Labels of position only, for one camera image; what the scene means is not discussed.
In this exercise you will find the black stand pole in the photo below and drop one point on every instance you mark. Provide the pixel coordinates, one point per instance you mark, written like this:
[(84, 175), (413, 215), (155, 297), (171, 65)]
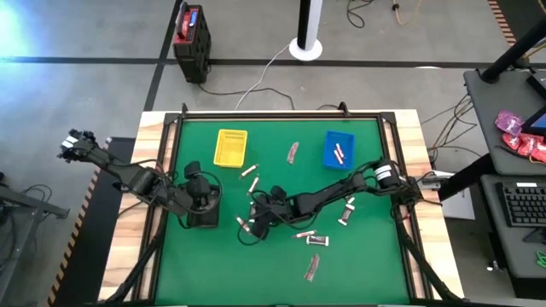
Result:
[(512, 53)]

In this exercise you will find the red licorice candy pack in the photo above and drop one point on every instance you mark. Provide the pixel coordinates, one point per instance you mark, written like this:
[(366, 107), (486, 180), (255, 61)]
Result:
[(292, 152), (311, 268)]

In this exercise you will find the green table mat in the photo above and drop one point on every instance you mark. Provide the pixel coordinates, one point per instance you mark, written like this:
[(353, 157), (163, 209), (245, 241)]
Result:
[(277, 277)]

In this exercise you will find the red candy bag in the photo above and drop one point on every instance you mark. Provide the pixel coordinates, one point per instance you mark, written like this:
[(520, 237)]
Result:
[(538, 151), (516, 143)]

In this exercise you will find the black plastic basket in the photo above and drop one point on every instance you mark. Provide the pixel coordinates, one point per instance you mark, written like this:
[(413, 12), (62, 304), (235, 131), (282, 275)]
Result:
[(209, 221)]

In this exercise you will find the pink candy bag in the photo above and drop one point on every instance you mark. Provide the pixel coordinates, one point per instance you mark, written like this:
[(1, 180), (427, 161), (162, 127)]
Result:
[(509, 123)]

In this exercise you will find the grey metal stand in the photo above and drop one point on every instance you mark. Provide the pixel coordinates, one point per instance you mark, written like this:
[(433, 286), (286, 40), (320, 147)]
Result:
[(25, 202)]

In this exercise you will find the red black power station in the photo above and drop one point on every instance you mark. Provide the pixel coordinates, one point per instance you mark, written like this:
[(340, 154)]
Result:
[(193, 42)]

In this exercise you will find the blue plastic basket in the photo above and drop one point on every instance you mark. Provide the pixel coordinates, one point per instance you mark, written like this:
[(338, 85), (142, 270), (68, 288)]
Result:
[(330, 140)]

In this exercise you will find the yellow plastic basket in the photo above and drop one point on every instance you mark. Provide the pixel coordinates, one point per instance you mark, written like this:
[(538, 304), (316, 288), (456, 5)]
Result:
[(230, 149)]

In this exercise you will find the black desk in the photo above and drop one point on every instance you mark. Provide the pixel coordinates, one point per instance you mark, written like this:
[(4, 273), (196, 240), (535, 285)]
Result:
[(512, 247)]

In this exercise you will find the black table frame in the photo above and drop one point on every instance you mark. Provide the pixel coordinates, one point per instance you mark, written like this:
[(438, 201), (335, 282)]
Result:
[(277, 115)]

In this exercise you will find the dark brown candy bar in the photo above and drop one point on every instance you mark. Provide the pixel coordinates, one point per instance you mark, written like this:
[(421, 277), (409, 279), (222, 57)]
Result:
[(350, 199), (317, 241), (346, 214), (251, 204)]

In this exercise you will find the white red candy roll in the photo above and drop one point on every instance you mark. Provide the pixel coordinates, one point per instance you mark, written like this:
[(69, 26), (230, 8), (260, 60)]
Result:
[(253, 186), (338, 157), (304, 234), (340, 150), (249, 171), (243, 224)]

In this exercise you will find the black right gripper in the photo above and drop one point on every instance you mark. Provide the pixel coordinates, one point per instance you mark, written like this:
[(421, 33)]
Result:
[(275, 209)]

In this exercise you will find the grey desk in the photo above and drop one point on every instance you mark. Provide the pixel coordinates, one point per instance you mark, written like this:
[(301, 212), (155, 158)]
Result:
[(495, 128)]

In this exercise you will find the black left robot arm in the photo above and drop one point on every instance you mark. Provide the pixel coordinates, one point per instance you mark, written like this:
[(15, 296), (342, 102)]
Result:
[(136, 181)]

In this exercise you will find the black hazard striped floor mat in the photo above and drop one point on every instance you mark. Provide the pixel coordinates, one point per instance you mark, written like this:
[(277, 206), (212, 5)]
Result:
[(94, 239)]

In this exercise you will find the black keyboard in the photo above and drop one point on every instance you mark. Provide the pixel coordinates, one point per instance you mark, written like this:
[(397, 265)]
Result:
[(526, 204)]

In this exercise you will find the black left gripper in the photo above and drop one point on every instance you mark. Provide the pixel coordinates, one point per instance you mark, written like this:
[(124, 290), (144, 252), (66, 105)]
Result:
[(198, 192)]

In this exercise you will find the tablet with blue screen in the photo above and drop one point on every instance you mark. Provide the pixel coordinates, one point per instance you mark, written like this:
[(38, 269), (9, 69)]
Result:
[(538, 123)]

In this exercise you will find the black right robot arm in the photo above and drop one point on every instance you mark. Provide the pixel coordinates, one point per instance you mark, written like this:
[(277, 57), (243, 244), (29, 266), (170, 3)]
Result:
[(332, 192)]

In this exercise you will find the white black pole stand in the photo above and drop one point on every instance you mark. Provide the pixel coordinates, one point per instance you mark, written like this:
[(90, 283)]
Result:
[(306, 47)]

